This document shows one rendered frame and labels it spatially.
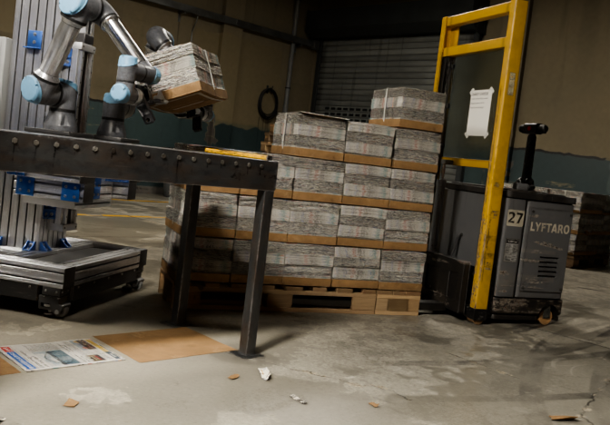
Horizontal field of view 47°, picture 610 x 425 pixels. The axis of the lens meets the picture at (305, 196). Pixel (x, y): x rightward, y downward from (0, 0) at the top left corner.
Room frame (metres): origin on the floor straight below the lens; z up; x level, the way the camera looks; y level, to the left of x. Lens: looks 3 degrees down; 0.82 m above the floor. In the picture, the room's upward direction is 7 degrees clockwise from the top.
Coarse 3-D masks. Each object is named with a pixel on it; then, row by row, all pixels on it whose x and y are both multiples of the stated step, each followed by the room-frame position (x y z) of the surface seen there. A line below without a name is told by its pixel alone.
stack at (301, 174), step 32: (288, 160) 3.68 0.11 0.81; (320, 160) 3.76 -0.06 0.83; (320, 192) 3.76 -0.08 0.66; (352, 192) 3.83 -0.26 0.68; (384, 192) 3.91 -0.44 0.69; (224, 224) 3.57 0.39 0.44; (288, 224) 3.70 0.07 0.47; (320, 224) 3.77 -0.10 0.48; (352, 224) 3.85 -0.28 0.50; (384, 224) 3.92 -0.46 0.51; (224, 256) 3.58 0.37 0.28; (288, 256) 3.71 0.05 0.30; (320, 256) 3.78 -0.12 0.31; (352, 256) 3.85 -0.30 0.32; (160, 288) 3.80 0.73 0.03; (192, 288) 3.52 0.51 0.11; (224, 288) 3.58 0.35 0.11; (288, 288) 3.71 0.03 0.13; (320, 288) 3.79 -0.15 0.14; (352, 288) 4.01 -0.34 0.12
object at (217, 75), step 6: (210, 54) 3.37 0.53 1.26; (210, 60) 3.36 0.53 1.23; (216, 60) 3.46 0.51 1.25; (216, 66) 3.44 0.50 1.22; (216, 72) 3.41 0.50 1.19; (216, 78) 3.41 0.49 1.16; (216, 84) 3.38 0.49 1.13; (222, 84) 3.48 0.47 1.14; (204, 102) 3.35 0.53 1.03; (210, 102) 3.39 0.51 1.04; (216, 102) 3.45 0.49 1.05; (186, 108) 3.40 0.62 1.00; (192, 108) 3.45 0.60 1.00
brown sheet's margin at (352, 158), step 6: (348, 156) 3.81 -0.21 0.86; (354, 156) 3.83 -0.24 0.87; (360, 156) 3.84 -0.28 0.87; (366, 156) 3.85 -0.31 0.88; (354, 162) 3.83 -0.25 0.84; (360, 162) 3.84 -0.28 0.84; (366, 162) 3.85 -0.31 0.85; (372, 162) 3.87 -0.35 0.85; (378, 162) 3.88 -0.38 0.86; (384, 162) 3.89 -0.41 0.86; (390, 162) 3.91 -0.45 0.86
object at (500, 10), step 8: (488, 8) 4.21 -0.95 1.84; (496, 8) 4.14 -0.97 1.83; (504, 8) 4.07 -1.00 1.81; (456, 16) 4.52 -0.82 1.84; (464, 16) 4.43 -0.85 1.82; (472, 16) 4.35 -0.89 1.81; (480, 16) 4.27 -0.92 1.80; (488, 16) 4.21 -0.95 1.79; (496, 16) 4.19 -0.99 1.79; (448, 24) 4.59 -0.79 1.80; (456, 24) 4.52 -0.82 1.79; (464, 24) 4.48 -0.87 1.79
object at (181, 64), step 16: (176, 48) 3.15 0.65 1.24; (192, 48) 3.15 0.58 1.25; (160, 64) 3.17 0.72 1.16; (176, 64) 3.16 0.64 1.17; (192, 64) 3.14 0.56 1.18; (160, 80) 3.17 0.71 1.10; (176, 80) 3.15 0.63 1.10; (192, 80) 3.13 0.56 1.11; (208, 80) 3.27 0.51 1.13; (192, 96) 3.18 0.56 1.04; (208, 96) 3.25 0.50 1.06
